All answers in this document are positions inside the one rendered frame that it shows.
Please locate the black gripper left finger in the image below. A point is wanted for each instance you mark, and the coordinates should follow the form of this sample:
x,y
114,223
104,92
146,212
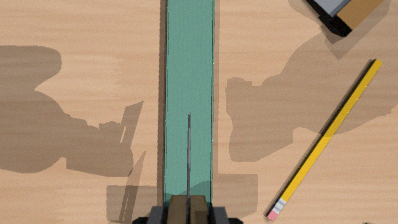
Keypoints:
x,y
158,215

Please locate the yellow pencil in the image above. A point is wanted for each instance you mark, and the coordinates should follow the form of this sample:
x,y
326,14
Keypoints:
x,y
323,140

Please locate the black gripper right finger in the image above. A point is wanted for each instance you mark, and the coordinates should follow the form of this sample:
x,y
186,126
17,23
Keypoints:
x,y
218,215

